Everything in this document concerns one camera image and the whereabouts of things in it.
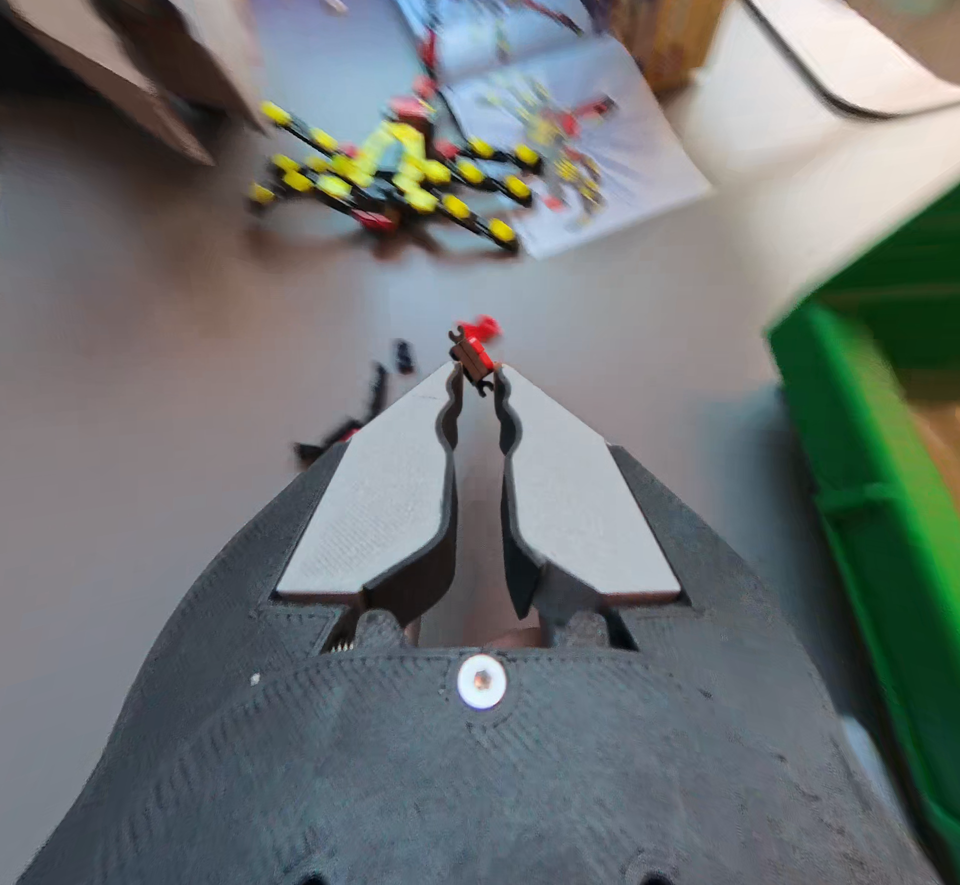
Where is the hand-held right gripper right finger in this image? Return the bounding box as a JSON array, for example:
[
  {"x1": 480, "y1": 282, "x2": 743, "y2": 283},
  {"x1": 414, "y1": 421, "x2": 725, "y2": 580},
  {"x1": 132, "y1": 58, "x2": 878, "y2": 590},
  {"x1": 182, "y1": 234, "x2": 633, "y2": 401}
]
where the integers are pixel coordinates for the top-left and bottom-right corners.
[{"x1": 493, "y1": 362, "x2": 684, "y2": 645}]

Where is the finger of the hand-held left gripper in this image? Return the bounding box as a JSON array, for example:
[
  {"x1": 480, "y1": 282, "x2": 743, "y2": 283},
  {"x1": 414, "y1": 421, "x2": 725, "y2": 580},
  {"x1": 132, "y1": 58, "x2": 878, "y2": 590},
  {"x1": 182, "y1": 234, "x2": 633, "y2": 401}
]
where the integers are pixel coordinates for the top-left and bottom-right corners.
[
  {"x1": 0, "y1": 0, "x2": 219, "y2": 168},
  {"x1": 111, "y1": 0, "x2": 265, "y2": 130}
]

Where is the black red brick leg segment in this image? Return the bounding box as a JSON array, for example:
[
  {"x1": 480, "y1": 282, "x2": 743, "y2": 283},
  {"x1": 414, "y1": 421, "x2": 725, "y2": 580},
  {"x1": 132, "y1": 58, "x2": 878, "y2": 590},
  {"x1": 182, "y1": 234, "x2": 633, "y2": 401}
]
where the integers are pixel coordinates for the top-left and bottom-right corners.
[{"x1": 447, "y1": 330, "x2": 501, "y2": 399}]

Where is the large spider instruction booklet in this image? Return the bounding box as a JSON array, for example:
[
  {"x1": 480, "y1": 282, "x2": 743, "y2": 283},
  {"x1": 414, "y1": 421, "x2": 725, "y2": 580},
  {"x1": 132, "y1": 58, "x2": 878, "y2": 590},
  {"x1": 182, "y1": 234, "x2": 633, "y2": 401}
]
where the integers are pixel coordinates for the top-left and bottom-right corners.
[{"x1": 375, "y1": 0, "x2": 714, "y2": 261}]

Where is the black yellow brick spider model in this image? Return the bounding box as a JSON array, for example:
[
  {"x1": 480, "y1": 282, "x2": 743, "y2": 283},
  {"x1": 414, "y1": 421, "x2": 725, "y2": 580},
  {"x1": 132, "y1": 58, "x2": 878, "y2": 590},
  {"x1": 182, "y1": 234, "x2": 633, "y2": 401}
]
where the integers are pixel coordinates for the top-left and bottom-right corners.
[{"x1": 247, "y1": 22, "x2": 543, "y2": 258}]

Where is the green storage bin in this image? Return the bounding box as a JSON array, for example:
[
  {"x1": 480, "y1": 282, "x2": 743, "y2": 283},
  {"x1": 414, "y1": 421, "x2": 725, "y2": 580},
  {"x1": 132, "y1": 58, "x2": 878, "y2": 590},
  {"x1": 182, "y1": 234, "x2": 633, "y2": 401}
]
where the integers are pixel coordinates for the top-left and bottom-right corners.
[{"x1": 765, "y1": 183, "x2": 960, "y2": 879}]

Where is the yellow purple toy set box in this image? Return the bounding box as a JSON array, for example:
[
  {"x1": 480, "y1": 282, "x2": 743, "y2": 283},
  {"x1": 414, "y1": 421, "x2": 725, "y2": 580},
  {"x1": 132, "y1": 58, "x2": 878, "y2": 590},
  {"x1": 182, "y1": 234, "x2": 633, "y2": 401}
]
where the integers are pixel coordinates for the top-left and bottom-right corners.
[{"x1": 510, "y1": 0, "x2": 751, "y2": 95}]

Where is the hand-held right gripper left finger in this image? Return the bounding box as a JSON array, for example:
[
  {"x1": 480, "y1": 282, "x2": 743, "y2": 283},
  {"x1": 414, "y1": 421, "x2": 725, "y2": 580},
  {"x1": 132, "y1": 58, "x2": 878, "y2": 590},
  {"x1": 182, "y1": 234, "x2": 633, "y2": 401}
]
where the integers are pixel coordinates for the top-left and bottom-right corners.
[{"x1": 274, "y1": 361, "x2": 464, "y2": 624}]

